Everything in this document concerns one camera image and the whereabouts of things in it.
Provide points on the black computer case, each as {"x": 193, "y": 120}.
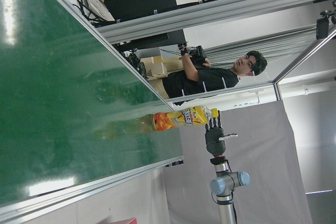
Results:
{"x": 157, "y": 39}

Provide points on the cardboard boxes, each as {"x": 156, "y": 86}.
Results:
{"x": 160, "y": 68}

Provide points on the black frame-mounted camera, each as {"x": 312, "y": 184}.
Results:
{"x": 322, "y": 27}

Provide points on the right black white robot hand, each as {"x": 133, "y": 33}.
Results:
{"x": 215, "y": 142}

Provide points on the aluminium frame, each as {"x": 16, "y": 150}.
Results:
{"x": 236, "y": 6}

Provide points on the yellow drink bottle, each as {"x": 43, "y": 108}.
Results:
{"x": 178, "y": 120}

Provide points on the grey pleated curtain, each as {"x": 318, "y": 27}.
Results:
{"x": 262, "y": 44}

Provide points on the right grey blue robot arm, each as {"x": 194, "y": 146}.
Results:
{"x": 225, "y": 182}

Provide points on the grey backdrop cloth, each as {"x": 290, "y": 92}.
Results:
{"x": 262, "y": 169}

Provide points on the person in black shirt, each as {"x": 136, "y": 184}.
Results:
{"x": 204, "y": 82}

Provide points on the black monitor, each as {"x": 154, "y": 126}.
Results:
{"x": 141, "y": 5}

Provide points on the white keyboard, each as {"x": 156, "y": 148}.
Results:
{"x": 98, "y": 5}

